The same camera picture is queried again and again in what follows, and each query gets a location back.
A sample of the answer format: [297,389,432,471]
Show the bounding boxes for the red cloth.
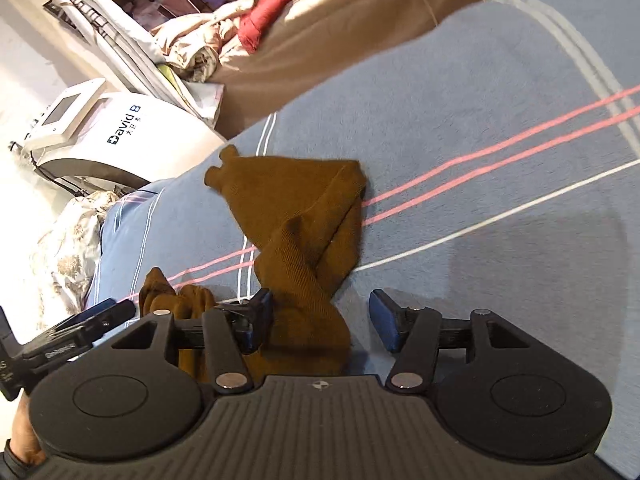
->
[236,0,332,52]

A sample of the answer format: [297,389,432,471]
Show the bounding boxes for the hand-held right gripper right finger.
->
[369,289,532,395]

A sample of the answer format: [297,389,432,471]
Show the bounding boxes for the tan bed cover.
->
[212,0,526,140]

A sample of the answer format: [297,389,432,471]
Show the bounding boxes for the floral beige cloth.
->
[29,191,121,318]

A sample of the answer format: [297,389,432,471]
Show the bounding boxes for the person's left hand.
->
[9,392,48,467]

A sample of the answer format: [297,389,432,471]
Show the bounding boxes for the brown knitted pants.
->
[139,145,368,386]

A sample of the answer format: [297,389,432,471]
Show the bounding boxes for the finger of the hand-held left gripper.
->
[65,299,120,329]
[86,301,137,335]

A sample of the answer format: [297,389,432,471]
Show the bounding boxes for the white machine with screen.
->
[7,77,228,197]

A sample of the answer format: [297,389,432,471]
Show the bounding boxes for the blue striped blanket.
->
[85,0,640,480]

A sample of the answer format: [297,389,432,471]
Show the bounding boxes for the crumpled cream quilt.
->
[150,2,258,83]

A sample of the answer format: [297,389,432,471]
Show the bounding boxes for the white padded board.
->
[47,0,201,121]

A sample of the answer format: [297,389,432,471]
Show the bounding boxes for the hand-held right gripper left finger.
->
[109,287,275,395]

